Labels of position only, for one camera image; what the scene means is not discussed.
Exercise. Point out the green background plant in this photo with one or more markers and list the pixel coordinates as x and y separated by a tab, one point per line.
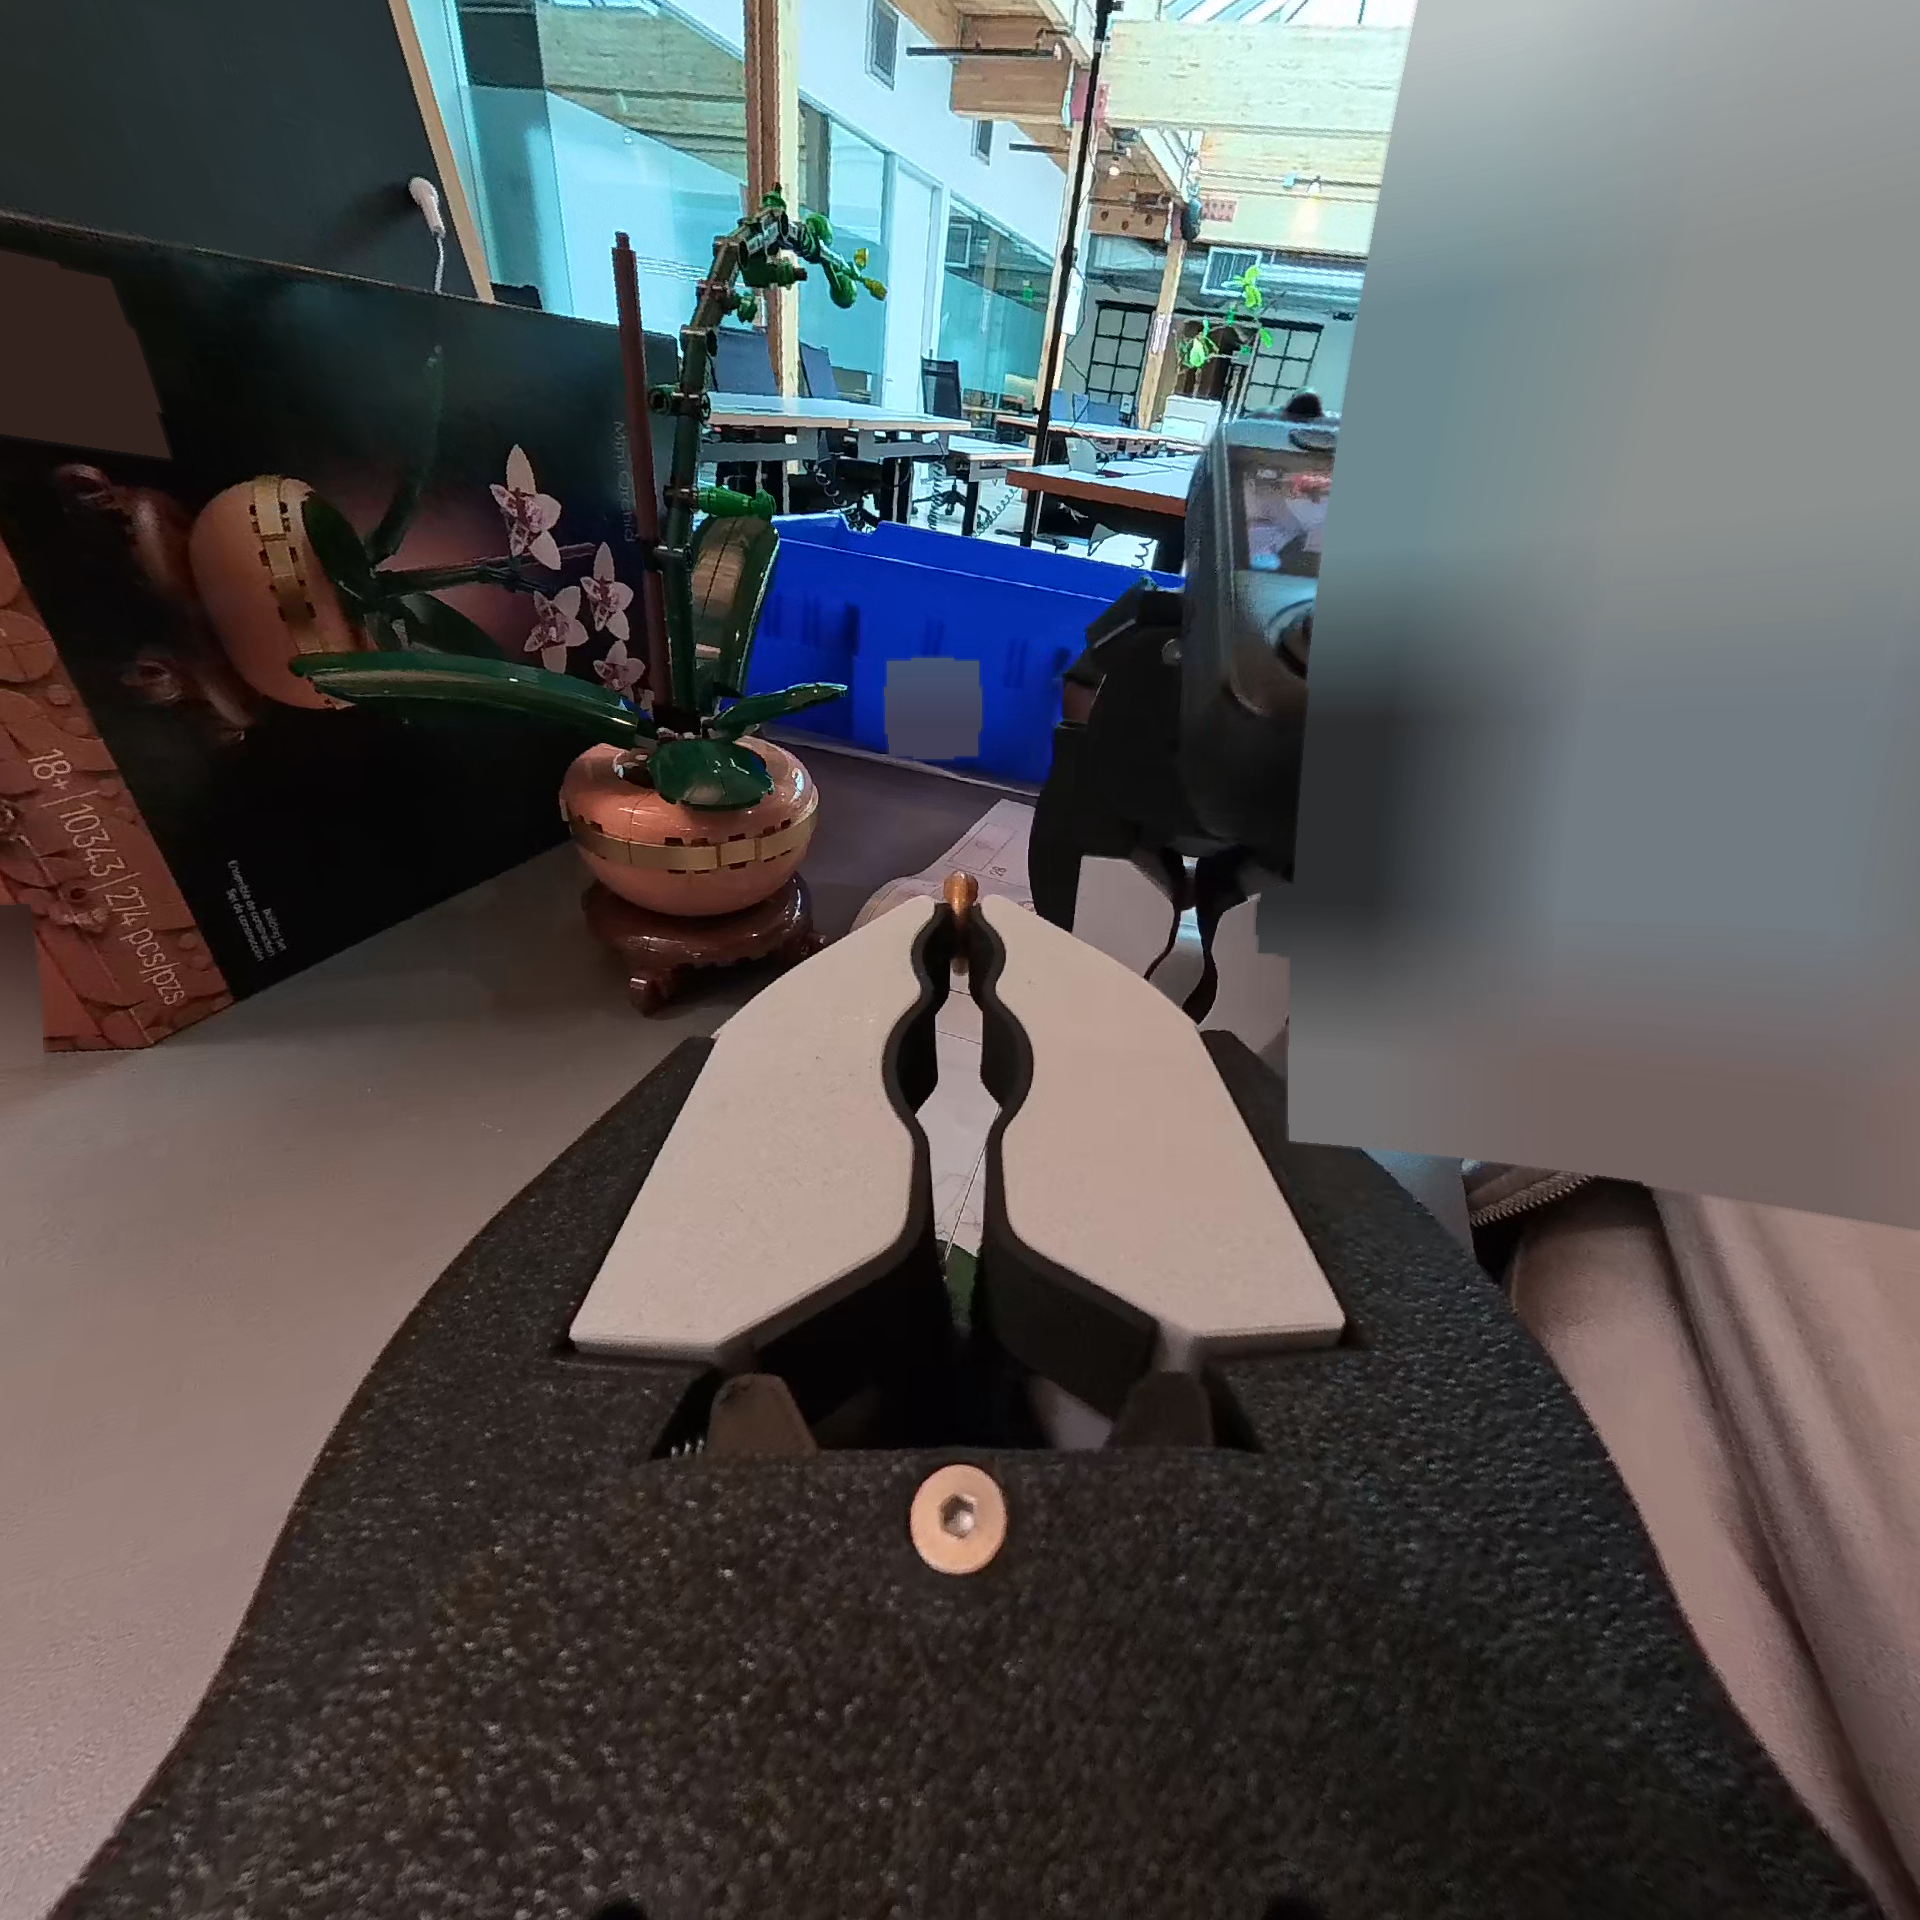
1237	322

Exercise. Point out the grey desk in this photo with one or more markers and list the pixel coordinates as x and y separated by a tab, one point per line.
224	1275

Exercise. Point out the blue plastic bin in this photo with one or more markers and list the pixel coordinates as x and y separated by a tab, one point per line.
809	630

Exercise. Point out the beige jacket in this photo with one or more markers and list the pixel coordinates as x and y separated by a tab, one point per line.
1724	1500

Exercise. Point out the brick orchid in pink pot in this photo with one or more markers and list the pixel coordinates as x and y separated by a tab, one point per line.
691	840

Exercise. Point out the black light stand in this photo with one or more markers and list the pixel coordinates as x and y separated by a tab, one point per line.
1069	299

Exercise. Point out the wooden post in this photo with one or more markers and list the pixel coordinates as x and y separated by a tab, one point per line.
772	119

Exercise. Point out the wood top office desk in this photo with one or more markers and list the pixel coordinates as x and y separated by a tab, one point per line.
1110	482

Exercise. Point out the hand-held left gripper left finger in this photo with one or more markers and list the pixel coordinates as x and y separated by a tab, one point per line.
764	1171

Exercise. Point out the dark orchid set box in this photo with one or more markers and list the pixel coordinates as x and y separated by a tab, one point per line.
375	840

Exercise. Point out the white office desk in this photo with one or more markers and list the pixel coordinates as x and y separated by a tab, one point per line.
839	411

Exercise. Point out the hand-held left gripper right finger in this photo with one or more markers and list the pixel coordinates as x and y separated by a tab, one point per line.
1156	1185

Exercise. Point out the small tan brick piece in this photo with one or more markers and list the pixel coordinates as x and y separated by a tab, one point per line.
961	902

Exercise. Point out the white instruction booklet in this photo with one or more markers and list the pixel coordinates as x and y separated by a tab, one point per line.
1003	855

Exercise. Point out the black office chair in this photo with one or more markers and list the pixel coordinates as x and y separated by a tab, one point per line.
751	363
941	387

